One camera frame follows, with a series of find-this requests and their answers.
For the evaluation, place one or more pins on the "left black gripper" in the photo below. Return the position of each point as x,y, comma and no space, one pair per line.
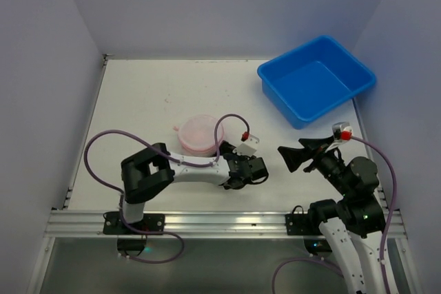
246,171

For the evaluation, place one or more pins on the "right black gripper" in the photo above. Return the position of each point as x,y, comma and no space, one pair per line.
315,156

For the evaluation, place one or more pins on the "white mesh laundry bag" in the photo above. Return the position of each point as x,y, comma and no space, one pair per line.
196,136

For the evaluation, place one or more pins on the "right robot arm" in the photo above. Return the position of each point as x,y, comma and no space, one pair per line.
355,227

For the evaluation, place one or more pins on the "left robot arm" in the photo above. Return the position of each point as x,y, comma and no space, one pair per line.
148,172

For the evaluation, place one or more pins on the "blue plastic bin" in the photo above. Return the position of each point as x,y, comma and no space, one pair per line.
311,80

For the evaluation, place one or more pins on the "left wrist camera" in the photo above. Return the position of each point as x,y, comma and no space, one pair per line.
248,146

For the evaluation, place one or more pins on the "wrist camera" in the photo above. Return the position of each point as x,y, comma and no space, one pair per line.
341,130
248,146

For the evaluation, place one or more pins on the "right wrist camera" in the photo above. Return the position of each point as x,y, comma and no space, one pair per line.
341,130

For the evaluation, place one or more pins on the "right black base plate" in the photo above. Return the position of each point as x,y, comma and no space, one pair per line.
297,222

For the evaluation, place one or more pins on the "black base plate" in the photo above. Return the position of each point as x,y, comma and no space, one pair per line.
151,222
297,222

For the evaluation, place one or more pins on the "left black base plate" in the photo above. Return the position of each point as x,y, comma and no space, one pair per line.
151,222

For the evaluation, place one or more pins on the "aluminium mounting rail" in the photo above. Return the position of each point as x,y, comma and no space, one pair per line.
194,225

